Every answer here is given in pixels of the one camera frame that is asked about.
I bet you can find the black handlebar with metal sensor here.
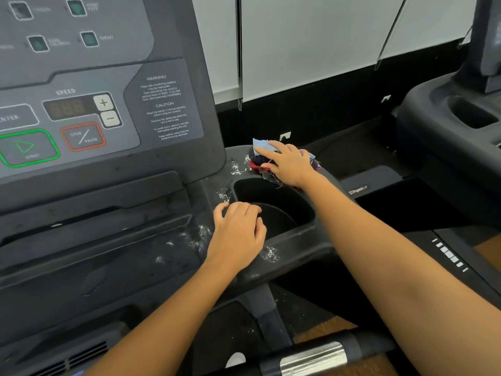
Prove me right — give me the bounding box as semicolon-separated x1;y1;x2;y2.
260;330;397;376

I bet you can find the person's right hand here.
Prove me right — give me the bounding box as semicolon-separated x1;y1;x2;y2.
256;141;319;189

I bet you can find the dark grey neighbouring treadmill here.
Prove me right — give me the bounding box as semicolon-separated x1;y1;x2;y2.
341;0;501;310

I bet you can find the person's right forearm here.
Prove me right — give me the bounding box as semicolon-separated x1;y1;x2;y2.
301;171;501;376

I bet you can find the white window blind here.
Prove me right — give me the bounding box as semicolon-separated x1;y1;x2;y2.
191;0;479;105

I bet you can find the person's left hand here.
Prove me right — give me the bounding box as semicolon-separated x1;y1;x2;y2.
205;201;268;275

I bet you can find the grey black treadmill console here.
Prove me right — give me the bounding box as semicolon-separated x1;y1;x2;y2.
0;0;342;376

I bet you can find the multicoloured patchwork cleaning rag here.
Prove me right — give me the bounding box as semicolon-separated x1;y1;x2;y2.
248;138;322;191

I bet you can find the person's left forearm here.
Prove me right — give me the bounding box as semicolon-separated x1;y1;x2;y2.
84;257;238;376

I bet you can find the clear blind wand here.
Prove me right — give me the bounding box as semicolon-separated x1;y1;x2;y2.
235;0;243;111
374;0;410;71

